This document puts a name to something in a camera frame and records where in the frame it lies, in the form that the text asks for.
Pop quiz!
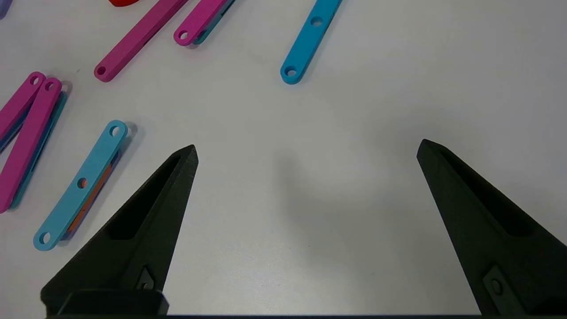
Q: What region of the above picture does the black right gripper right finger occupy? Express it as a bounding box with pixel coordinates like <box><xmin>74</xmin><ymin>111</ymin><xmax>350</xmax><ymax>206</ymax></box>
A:
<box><xmin>416</xmin><ymin>139</ymin><xmax>567</xmax><ymax>317</ymax></box>

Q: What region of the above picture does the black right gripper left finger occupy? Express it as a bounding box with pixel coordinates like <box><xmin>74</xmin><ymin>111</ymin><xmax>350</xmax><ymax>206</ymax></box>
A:
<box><xmin>40</xmin><ymin>144</ymin><xmax>199</xmax><ymax>317</ymax></box>

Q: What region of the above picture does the pink bar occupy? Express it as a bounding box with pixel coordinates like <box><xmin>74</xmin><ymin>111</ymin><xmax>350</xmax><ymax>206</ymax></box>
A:
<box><xmin>0</xmin><ymin>77</ymin><xmax>63</xmax><ymax>214</ymax></box>
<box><xmin>0</xmin><ymin>71</ymin><xmax>47</xmax><ymax>142</ymax></box>
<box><xmin>173</xmin><ymin>0</ymin><xmax>229</xmax><ymax>47</ymax></box>
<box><xmin>93</xmin><ymin>0</ymin><xmax>189</xmax><ymax>83</ymax></box>

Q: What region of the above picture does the orange flat bar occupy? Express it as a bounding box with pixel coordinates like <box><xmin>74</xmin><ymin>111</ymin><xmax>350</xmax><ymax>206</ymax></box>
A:
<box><xmin>66</xmin><ymin>153</ymin><xmax>120</xmax><ymax>235</ymax></box>

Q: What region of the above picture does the light blue three-hole bar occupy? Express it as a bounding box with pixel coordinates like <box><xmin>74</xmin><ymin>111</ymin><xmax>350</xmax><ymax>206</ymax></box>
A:
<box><xmin>33</xmin><ymin>120</ymin><xmax>129</xmax><ymax>252</ymax></box>

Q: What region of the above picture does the short blue flat bar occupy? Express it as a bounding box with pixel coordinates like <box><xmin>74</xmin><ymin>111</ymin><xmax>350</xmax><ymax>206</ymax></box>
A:
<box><xmin>280</xmin><ymin>0</ymin><xmax>344</xmax><ymax>85</ymax></box>

